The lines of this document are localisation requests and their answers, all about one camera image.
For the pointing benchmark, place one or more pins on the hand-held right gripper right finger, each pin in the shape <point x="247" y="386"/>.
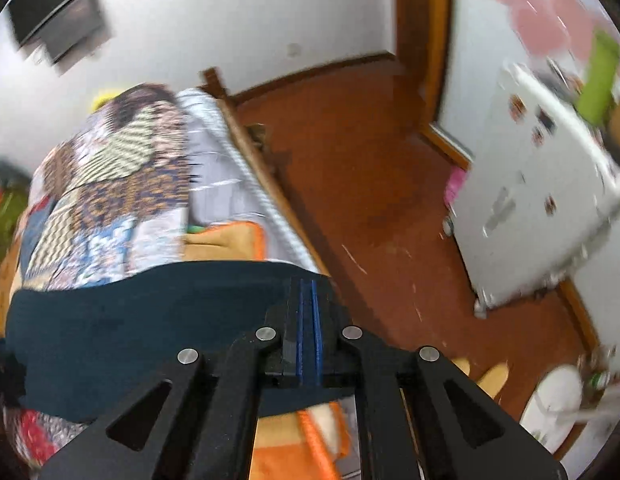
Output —
<point x="315" y="332"/>

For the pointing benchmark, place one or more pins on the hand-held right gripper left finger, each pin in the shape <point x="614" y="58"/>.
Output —
<point x="301" y="332"/>

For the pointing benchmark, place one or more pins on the dark teal pants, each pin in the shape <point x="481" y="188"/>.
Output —
<point x="139" y="320"/>

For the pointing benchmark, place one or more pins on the orange blanket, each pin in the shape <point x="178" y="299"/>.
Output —
<point x="224" y="242"/>

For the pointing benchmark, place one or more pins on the grey white quilt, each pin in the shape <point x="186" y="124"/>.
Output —
<point x="219" y="170"/>

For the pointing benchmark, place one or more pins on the yellow slippers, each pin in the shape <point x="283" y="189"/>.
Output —
<point x="492" y="377"/>

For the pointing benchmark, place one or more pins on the pink item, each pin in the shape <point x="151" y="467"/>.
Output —
<point x="455" y="187"/>

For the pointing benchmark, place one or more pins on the patchwork printed blanket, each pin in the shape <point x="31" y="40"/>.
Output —
<point x="114" y="185"/>

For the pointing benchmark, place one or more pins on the white floor fan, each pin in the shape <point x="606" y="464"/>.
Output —
<point x="552" y="405"/>

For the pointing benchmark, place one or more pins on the white refrigerator with stickers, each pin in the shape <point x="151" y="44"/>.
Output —
<point x="535" y="195"/>

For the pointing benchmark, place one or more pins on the red floral cloth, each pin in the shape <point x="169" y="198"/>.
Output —
<point x="39" y="435"/>

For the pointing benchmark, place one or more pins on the yellow item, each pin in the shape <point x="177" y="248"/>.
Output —
<point x="103" y="99"/>

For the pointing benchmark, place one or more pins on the green orange cloth pile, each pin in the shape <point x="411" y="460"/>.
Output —
<point x="7" y="210"/>

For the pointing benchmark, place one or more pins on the green bag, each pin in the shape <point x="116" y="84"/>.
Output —
<point x="599" y="77"/>

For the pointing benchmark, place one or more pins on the wooden bed frame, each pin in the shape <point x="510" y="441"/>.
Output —
<point x="262" y="165"/>

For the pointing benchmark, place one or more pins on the wooden door frame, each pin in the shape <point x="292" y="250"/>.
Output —
<point x="430" y="50"/>

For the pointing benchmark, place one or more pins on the black wall television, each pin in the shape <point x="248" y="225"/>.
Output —
<point x="59" y="10"/>

